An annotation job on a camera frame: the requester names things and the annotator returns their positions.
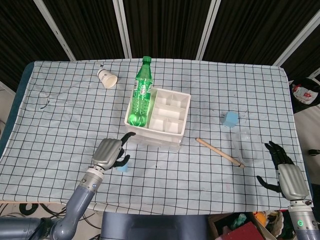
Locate black-grid checkered tablecloth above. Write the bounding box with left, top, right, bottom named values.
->
left=0, top=59, right=313, bottom=216

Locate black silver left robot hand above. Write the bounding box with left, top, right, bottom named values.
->
left=91, top=131, right=137, bottom=171

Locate white partition frame post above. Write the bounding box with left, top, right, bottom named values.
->
left=196, top=0, right=221, bottom=61
left=112, top=0, right=133, bottom=60
left=34, top=0, right=76, bottom=61
left=272, top=7, right=320, bottom=67

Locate white storage box frame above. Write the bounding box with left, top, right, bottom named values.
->
left=124, top=86, right=192, bottom=152

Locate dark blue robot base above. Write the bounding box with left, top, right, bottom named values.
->
left=101, top=211, right=210, bottom=240

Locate white paper cup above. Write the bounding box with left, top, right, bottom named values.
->
left=96, top=67, right=118, bottom=89

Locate wooden stick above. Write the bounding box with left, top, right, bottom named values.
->
left=195, top=137, right=246, bottom=168

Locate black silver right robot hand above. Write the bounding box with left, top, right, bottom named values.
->
left=256, top=141, right=311, bottom=201

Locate black bag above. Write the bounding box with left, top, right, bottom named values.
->
left=288, top=77, right=320, bottom=115

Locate clear plastic cup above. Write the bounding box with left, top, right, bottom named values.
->
left=233, top=129, right=266, bottom=166

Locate cardboard box with clutter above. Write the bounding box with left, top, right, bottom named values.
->
left=208, top=211, right=288, bottom=240

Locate green plastic bottle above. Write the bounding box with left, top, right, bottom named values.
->
left=127, top=56, right=153, bottom=127

